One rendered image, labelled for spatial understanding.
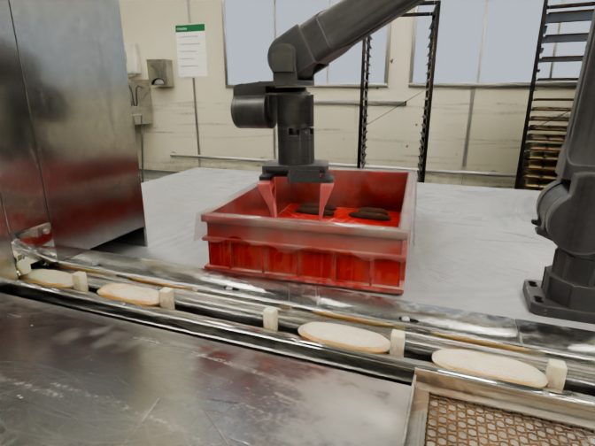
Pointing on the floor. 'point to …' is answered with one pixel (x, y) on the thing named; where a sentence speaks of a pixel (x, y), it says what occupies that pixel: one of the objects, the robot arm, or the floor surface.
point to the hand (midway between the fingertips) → (297, 217)
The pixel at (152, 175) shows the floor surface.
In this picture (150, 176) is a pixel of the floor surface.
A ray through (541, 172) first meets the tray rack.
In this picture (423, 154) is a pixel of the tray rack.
